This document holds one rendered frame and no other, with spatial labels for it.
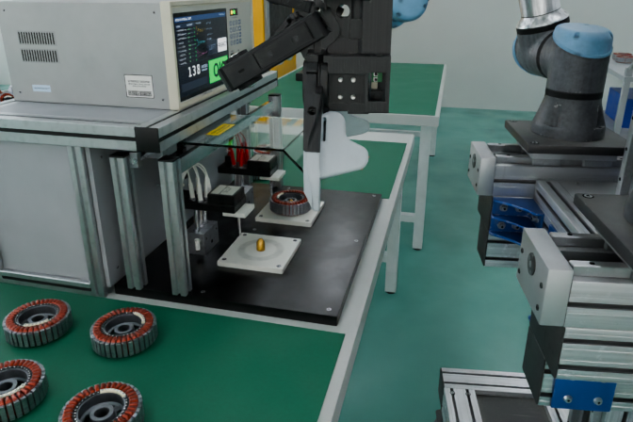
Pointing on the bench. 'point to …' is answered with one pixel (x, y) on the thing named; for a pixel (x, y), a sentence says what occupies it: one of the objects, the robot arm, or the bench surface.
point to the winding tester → (110, 48)
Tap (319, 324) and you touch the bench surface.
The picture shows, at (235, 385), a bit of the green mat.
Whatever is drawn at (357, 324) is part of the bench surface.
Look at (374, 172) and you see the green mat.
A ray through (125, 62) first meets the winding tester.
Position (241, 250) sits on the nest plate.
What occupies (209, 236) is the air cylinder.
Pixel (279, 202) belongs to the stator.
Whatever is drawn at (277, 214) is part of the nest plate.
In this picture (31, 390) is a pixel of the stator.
